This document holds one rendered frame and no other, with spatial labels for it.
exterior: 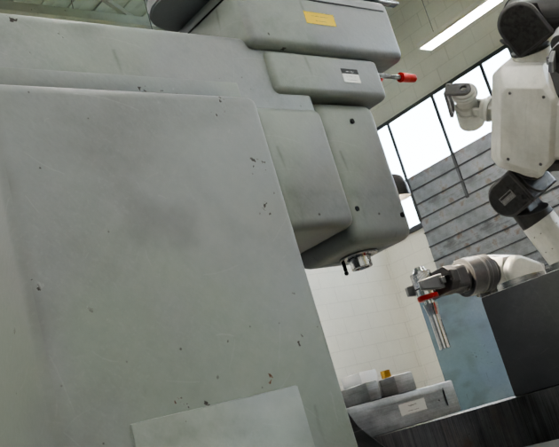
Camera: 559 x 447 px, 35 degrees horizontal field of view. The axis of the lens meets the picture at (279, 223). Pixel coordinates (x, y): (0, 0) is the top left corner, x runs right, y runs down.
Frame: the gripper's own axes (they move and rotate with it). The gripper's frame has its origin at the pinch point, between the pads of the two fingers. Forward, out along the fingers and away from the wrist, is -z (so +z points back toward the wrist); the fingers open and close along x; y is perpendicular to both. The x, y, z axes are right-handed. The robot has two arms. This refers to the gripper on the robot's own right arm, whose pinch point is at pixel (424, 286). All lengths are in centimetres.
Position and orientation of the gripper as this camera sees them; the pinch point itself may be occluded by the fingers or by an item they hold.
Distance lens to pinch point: 197.9
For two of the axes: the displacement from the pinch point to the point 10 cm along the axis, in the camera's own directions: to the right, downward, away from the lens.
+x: 4.0, -3.4, -8.5
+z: 8.7, -1.4, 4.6
